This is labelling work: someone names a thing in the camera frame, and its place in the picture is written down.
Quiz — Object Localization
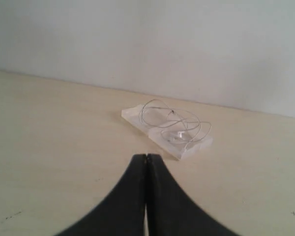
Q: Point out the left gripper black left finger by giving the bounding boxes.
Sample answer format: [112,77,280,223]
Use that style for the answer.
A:
[58,154,147,236]

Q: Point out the clear plastic storage case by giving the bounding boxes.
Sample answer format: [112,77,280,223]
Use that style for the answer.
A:
[121,101,213,160]

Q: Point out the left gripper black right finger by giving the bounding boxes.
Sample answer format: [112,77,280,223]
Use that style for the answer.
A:
[146,154,236,236]

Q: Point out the white wired earphones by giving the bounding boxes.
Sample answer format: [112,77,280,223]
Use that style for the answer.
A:
[140,99,212,144]

